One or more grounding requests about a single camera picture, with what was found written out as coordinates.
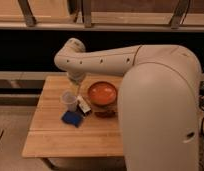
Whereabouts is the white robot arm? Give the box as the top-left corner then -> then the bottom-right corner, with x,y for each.
54,38 -> 201,171

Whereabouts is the clear plastic cup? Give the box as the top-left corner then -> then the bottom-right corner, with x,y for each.
61,91 -> 78,112

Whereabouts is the orange bowl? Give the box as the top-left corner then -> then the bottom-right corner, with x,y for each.
87,81 -> 117,106

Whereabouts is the small black white box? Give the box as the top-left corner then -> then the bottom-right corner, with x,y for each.
77,95 -> 91,116

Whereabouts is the dark red chili pepper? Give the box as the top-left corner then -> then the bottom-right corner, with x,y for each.
95,111 -> 115,118

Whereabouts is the wooden table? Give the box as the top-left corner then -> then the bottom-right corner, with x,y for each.
22,76 -> 123,158

